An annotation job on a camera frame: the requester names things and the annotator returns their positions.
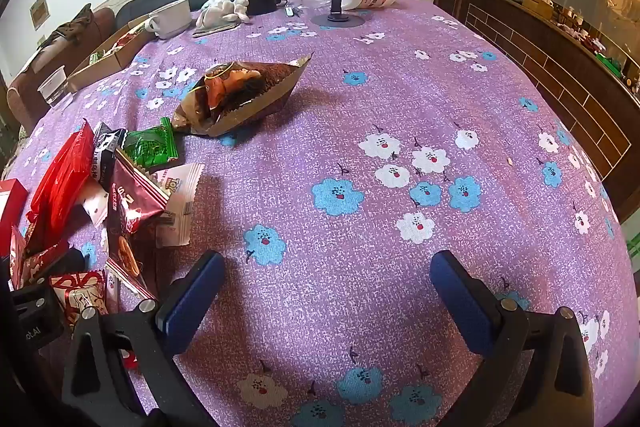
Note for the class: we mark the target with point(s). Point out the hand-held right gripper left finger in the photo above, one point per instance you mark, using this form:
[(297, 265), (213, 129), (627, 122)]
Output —
[(195, 297)]

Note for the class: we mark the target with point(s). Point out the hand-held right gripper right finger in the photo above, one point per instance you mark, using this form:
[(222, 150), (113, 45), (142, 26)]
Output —
[(462, 302)]

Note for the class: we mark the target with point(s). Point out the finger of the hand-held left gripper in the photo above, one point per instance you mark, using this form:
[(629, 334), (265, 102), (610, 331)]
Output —
[(65, 262)]

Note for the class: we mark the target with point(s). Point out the red white patterned packet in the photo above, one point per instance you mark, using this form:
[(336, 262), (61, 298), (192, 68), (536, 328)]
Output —
[(30, 264), (80, 294)]

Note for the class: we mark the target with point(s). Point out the red box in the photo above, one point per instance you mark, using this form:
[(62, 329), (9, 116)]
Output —
[(12, 212)]

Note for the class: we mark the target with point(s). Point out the red snack packet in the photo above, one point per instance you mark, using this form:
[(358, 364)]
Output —
[(60, 177)]

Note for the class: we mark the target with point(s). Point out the maroon snack packet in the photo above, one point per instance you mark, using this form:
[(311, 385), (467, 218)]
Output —
[(130, 202)]

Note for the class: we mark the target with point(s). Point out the black white snack packet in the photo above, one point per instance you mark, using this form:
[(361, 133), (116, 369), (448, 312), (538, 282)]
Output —
[(107, 147)]

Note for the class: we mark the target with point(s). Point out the green snack packet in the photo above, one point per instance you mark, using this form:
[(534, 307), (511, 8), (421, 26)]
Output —
[(150, 147)]

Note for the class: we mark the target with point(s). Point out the brown snack bag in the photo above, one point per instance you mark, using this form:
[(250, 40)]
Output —
[(250, 92)]

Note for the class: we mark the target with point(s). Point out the cookie print snack packet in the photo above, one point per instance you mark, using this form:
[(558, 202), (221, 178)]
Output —
[(125, 257)]

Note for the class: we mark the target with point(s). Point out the small white snack packet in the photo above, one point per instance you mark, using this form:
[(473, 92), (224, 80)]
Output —
[(95, 204)]

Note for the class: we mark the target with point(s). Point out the white printed snack packet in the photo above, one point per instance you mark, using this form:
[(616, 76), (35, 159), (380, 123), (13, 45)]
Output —
[(177, 207)]

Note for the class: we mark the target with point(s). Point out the clear plastic cup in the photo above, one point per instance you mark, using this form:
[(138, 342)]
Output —
[(52, 87)]

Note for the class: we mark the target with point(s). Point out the gold snack bag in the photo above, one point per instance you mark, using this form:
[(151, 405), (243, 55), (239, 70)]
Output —
[(192, 107)]

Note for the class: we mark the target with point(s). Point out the brown armchair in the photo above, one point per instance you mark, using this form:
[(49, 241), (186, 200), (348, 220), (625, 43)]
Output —
[(35, 72)]

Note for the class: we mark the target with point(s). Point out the cardboard box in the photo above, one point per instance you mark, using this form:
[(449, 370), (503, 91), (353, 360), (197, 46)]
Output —
[(100, 67)]

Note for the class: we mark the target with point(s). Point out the purple floral tablecloth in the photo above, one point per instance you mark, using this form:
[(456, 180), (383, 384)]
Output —
[(350, 117)]

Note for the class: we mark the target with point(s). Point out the pile of boxed snack packets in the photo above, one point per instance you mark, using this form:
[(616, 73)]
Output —
[(120, 42)]

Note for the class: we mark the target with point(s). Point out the olive cloth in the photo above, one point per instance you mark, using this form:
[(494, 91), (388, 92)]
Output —
[(72, 27)]

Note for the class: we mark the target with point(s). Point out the wooden counter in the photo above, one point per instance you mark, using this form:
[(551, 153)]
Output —
[(550, 72)]

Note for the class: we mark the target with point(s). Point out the white cup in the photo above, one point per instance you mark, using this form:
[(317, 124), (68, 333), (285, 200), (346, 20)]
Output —
[(172, 19)]

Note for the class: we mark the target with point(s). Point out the white figurine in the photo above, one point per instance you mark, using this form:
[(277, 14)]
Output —
[(220, 12)]

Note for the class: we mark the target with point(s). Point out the row of counter items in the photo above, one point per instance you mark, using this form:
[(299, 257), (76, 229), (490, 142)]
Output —
[(590, 42)]

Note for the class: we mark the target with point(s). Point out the small wall plaque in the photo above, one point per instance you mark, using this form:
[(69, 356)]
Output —
[(38, 11)]

